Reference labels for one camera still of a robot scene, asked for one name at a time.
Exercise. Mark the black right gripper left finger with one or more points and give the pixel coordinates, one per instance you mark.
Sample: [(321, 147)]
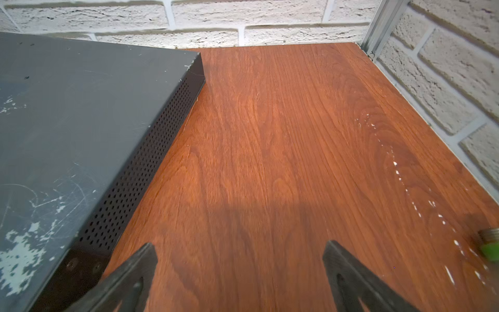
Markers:
[(127, 288)]

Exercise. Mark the aluminium corner post right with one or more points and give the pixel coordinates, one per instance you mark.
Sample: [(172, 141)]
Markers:
[(384, 21)]

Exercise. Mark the green screwdriver handle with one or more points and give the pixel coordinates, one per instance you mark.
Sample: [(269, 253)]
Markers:
[(490, 246)]

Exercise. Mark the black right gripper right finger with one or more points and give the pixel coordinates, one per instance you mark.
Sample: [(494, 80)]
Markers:
[(354, 286)]

